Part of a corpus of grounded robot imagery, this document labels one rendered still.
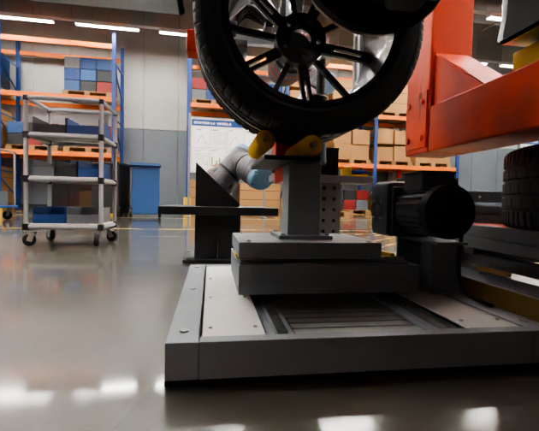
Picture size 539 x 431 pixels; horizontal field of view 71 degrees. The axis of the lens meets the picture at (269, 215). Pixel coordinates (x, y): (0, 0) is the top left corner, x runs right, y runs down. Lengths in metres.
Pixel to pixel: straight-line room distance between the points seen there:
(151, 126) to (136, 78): 1.47
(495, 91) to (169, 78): 11.59
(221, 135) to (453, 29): 6.13
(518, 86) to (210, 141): 6.55
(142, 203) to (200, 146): 1.49
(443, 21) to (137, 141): 11.03
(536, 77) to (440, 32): 0.54
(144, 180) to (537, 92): 6.55
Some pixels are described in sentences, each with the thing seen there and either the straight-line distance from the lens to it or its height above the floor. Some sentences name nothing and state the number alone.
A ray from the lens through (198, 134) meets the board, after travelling 7.41.
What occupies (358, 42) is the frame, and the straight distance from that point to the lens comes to 1.51.
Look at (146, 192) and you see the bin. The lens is 7.16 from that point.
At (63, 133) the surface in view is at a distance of 2.95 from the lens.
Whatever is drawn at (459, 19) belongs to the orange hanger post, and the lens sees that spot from 1.65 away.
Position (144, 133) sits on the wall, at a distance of 12.14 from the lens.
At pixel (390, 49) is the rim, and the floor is 0.77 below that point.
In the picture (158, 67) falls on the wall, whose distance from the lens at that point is 12.58.
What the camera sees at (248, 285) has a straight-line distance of 0.99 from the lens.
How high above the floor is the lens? 0.33
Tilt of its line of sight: 2 degrees down
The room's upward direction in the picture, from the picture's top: 1 degrees clockwise
